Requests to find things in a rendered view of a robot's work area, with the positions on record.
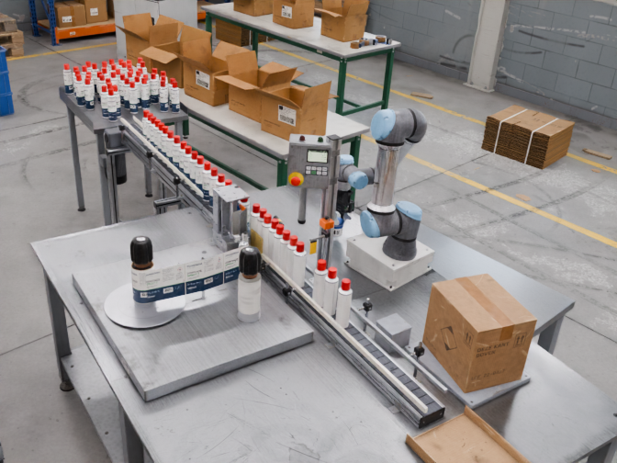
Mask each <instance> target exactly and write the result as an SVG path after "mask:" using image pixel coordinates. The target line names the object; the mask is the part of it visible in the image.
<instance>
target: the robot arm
mask: <svg viewBox="0 0 617 463"><path fill-rule="evenodd" d="M426 130H427V120H426V118H425V117H424V115H423V114H422V113H421V112H420V111H419V110H418V109H415V108H401V109H390V108H389V109H384V110H379V111H377V112H376V113H375V115H374V116H373V119H372V122H371V131H372V132H371V134H372V136H373V138H374V139H375V142H376V144H377V145H378V150H377V157H376V167H369V168H357V167H356V166H354V165H353V163H354V161H353V157H352V156H351V155H348V154H342V155H341V159H340V170H339V177H338V190H337V200H336V211H338V212H339V213H340V214H341V218H342V219H343V220H344V222H345V219H347V220H351V219H352V218H351V216H350V215H349V214H348V213H352V211H354V201H352V200H351V195H352V194H353V191H352V190H351V186H352V187H354V188H356V189H363V188H364V187H366V185H373V184H374V186H373V194H372V201H370V202H369V203H368V204H367V210H364V211H363V212H362V213H361V215H360V223H361V227H362V230H363V232H364V234H365V235H366V236H367V237H369V238H379V237H385V236H387V238H386V240H385V241H384V243H383V247H382V250H383V253H384V254H385V255H386V256H388V257H390V258H392V259H394V260H398V261H410V260H413V259H414V258H415V257H416V254H417V247H416V238H417V235H418V231H419V227H420V224H421V216H422V211H421V208H419V207H418V206H417V205H415V204H413V203H410V202H408V201H399V202H398V203H397V204H396V207H395V206H394V205H393V204H392V201H393V195H394V187H395V181H396V173H397V167H398V165H399V164H400V162H401V161H402V160H403V159H404V157H405V156H406V155H407V154H408V152H409V151H410V149H411V148H412V147H413V146H414V144H415V143H419V142H420V141H421V140H422V138H423V137H424V135H425V133H426Z"/></svg>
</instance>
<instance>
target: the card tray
mask: <svg viewBox="0 0 617 463"><path fill-rule="evenodd" d="M406 443H407V444H408V445H409V446H410V447H411V449H412V450H413V451H414V452H415V453H416V454H417V455H418V456H419V457H420V458H421V459H422V460H423V461H424V462H425V463H532V462H531V461H530V460H529V459H527V458H526V457H525V456H524V455H523V454H522V453H521V452H519V451H518V450H517V449H516V448H515V447H514V446H512V445H511V444H510V443H509V442H508V441H507V440H506V439H505V438H503V437H502V436H501V435H500V434H499V433H498V432H497V431H495V430H494V429H493V428H492V427H491V426H490V425H489V424H487V423H486V422H485V421H484V420H483V419H482V418H481V417H479V416H478V415H477V414H476V413H475V412H474V411H472V410H471V409H470V408H469V407H468V406H467V405H466V406H465V411H464V413H462V414H460V415H458V416H456V417H455V418H453V419H451V420H449V421H447V422H445V423H442V424H440V425H438V426H436V427H434V428H432V429H430V430H428V431H426V432H424V433H422V434H420V435H417V436H415V437H413V438H412V437H411V436H410V435H409V434H407V437H406Z"/></svg>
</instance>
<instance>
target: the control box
mask: <svg viewBox="0 0 617 463"><path fill-rule="evenodd" d="M301 135H303V134H290V138H289V146H288V166H287V184H286V185H287V186H292V187H305V188H318V189H328V188H329V181H330V179H329V176H330V165H331V145H330V143H327V142H326V136H316V135H304V136H305V140H306V141H305V142H300V141H299V137H300V136H301ZM318 137H323V140H324V143H317V140H318ZM308 149H320V150H329V156H328V163H327V164H322V163H309V162H307V152H308ZM306 165H314V166H328V176H326V175H305V169H306ZM294 176H297V177H299V178H300V184H299V185H298V186H293V185H292V184H291V178H292V177H294Z"/></svg>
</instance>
